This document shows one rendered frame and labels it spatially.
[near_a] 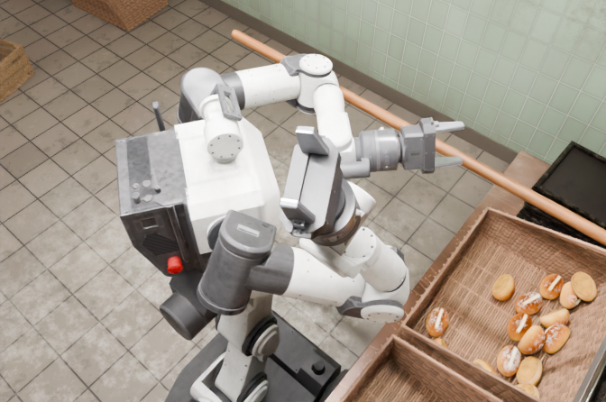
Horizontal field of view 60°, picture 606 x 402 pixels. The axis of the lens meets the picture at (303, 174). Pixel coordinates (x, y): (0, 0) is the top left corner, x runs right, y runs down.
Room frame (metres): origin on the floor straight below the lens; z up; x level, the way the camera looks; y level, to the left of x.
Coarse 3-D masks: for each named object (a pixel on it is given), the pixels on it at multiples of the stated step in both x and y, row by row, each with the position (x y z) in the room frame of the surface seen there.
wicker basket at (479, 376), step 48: (480, 240) 1.01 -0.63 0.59; (528, 240) 0.95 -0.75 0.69; (576, 240) 0.88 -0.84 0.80; (432, 288) 0.76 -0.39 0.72; (480, 288) 0.82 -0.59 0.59; (528, 288) 0.82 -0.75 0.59; (432, 336) 0.66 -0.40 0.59; (480, 336) 0.66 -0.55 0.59; (576, 336) 0.62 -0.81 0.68; (480, 384) 0.47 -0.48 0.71; (576, 384) 0.45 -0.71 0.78
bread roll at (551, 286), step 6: (552, 276) 0.84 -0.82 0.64; (558, 276) 0.84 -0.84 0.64; (546, 282) 0.82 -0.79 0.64; (552, 282) 0.82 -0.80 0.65; (558, 282) 0.82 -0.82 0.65; (540, 288) 0.81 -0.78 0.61; (546, 288) 0.80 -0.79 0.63; (552, 288) 0.80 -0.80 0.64; (558, 288) 0.80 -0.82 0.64; (546, 294) 0.79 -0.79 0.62; (552, 294) 0.78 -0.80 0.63; (558, 294) 0.79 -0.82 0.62
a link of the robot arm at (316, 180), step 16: (304, 160) 0.41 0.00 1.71; (320, 160) 0.41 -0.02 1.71; (336, 160) 0.41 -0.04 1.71; (288, 176) 0.40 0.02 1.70; (304, 176) 0.39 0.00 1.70; (320, 176) 0.39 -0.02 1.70; (336, 176) 0.40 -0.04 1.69; (288, 192) 0.38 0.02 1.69; (304, 192) 0.38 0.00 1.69; (320, 192) 0.37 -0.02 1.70; (336, 192) 0.40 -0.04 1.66; (352, 192) 0.42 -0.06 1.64; (320, 208) 0.35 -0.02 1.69; (336, 208) 0.39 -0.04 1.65; (352, 208) 0.40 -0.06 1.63; (288, 224) 0.34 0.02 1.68; (320, 224) 0.34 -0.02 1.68; (336, 224) 0.38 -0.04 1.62; (352, 224) 0.39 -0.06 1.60; (320, 240) 0.38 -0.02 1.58; (336, 240) 0.37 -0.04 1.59
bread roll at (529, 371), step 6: (528, 360) 0.57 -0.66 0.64; (534, 360) 0.57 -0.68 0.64; (522, 366) 0.55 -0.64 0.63; (528, 366) 0.55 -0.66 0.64; (534, 366) 0.55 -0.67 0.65; (540, 366) 0.55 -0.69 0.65; (522, 372) 0.53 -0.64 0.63; (528, 372) 0.53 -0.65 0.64; (534, 372) 0.53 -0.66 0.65; (540, 372) 0.53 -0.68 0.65; (522, 378) 0.52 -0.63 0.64; (528, 378) 0.51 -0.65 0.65; (534, 378) 0.51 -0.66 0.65; (540, 378) 0.52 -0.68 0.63; (522, 384) 0.50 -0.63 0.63; (534, 384) 0.50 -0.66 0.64
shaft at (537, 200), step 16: (240, 32) 1.38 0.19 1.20; (256, 48) 1.31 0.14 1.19; (352, 96) 1.08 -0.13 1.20; (368, 112) 1.04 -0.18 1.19; (384, 112) 1.02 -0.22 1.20; (448, 144) 0.91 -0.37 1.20; (464, 160) 0.85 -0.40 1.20; (496, 176) 0.80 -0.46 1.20; (512, 192) 0.76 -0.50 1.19; (528, 192) 0.75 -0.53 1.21; (544, 208) 0.71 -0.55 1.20; (560, 208) 0.70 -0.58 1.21; (576, 224) 0.66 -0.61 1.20; (592, 224) 0.66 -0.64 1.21
